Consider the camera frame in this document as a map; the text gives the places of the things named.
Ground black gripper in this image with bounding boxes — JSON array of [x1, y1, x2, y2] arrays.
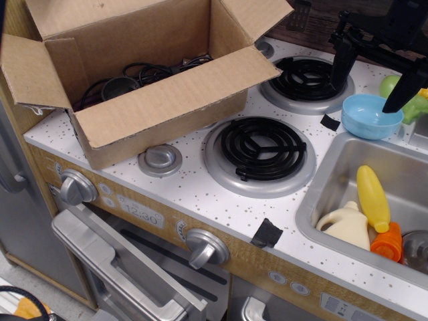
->
[[329, 1, 427, 113]]

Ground light blue plastic bowl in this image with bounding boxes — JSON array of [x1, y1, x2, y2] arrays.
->
[[342, 94, 404, 140]]

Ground green toy vegetable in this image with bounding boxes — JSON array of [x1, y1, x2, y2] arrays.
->
[[379, 75, 427, 124]]

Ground black tape piece rear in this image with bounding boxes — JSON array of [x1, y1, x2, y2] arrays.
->
[[320, 114, 341, 132]]

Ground black tape piece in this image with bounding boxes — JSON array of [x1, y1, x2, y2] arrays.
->
[[320, 114, 341, 132], [250, 218, 283, 249]]

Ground black rear stove burner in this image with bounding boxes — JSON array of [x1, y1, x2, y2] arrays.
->
[[260, 56, 355, 116]]

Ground black stove burner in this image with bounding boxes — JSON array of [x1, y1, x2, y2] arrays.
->
[[260, 56, 355, 116], [204, 116, 316, 199]]

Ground silver metal sink basin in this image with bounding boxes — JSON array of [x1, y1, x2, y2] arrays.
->
[[296, 132, 427, 289]]

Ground silver rear stovetop knob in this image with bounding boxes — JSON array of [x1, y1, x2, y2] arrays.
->
[[255, 40, 274, 59]]

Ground silver stovetop knob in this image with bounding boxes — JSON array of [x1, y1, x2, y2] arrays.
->
[[138, 144, 183, 177], [255, 40, 274, 59]]

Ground yellow toy mustard bottle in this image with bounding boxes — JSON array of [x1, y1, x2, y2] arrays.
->
[[356, 165, 391, 233]]

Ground black front stove burner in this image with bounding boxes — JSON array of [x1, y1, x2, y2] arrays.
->
[[204, 116, 316, 199]]

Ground cream toy detergent jug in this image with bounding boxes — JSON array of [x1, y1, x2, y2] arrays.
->
[[316, 201, 370, 251]]

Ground orange toy carrot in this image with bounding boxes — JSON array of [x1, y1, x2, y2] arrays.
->
[[370, 222, 403, 262]]

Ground black tape piece front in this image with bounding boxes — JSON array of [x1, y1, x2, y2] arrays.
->
[[250, 218, 283, 249]]

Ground brown cardboard box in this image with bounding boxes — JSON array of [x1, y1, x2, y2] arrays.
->
[[1, 1, 292, 169]]

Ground silver right oven knob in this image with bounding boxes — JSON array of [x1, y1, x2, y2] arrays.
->
[[186, 228, 230, 270]]

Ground silver oven knob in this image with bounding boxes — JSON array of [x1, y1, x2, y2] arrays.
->
[[186, 228, 230, 270], [60, 169, 98, 206]]

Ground oven clock display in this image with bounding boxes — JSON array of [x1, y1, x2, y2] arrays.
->
[[116, 195, 165, 229]]

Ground silver left oven knob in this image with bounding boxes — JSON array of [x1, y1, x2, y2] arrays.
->
[[60, 169, 98, 206]]

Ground black cables in box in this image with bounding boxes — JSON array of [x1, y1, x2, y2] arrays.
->
[[74, 55, 215, 111]]

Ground silver dishwasher handle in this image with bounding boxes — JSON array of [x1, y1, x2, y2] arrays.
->
[[240, 296, 266, 321]]

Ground silver oven door handle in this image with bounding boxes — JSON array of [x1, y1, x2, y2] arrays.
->
[[52, 209, 207, 320]]

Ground black cable on floor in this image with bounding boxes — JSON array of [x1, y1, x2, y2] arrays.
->
[[0, 286, 51, 321]]

